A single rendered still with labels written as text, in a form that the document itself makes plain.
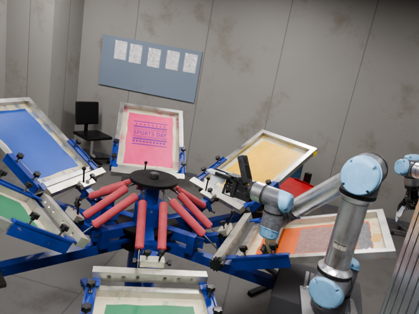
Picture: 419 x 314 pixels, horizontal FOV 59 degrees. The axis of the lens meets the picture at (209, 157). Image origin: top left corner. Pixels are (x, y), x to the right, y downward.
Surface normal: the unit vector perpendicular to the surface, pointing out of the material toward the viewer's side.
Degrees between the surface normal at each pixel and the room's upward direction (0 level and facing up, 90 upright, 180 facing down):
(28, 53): 90
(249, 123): 90
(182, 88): 90
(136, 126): 32
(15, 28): 90
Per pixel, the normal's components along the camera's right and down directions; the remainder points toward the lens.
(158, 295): 0.18, 0.29
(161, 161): 0.24, -0.65
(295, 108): -0.18, 0.23
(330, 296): -0.58, 0.25
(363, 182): -0.54, 0.00
